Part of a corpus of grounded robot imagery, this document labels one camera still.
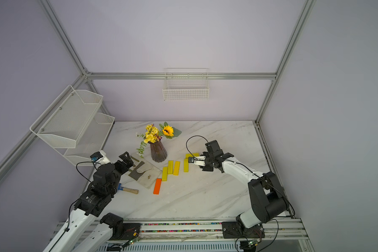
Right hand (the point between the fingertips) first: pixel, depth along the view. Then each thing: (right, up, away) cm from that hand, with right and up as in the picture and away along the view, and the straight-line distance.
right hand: (202, 160), depth 91 cm
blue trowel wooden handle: (-40, -16, -6) cm, 43 cm away
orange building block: (-26, -14, -3) cm, 30 cm away
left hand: (-40, +3, -16) cm, 44 cm away
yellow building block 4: (-20, -4, +4) cm, 20 cm away
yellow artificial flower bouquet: (-26, +16, -13) cm, 33 cm away
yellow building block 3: (-23, -8, +2) cm, 25 cm away
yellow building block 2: (-10, -4, +6) cm, 12 cm away
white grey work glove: (-34, -9, +2) cm, 35 cm away
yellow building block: (-7, +5, -15) cm, 17 cm away
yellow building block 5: (-16, -5, +4) cm, 17 cm away
